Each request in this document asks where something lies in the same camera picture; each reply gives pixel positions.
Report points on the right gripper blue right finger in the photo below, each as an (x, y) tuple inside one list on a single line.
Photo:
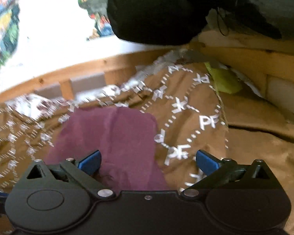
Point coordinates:
[(217, 172)]

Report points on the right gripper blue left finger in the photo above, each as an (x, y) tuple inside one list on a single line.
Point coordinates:
[(82, 170)]

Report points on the maroon long-sleeve top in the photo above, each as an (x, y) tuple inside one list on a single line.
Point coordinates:
[(125, 139)]

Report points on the brown PF patterned duvet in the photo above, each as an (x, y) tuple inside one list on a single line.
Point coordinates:
[(190, 115)]

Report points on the white floral pillow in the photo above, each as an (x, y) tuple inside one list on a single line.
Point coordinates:
[(35, 106)]

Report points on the yellow-green cloth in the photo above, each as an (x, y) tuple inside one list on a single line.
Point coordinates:
[(223, 80)]

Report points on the blond boy drawing poster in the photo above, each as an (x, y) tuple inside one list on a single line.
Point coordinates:
[(9, 33)]

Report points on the black puffer jacket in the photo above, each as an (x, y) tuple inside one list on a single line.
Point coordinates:
[(177, 22)]

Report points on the landscape drawing poster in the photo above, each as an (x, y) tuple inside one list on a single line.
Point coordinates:
[(97, 12)]

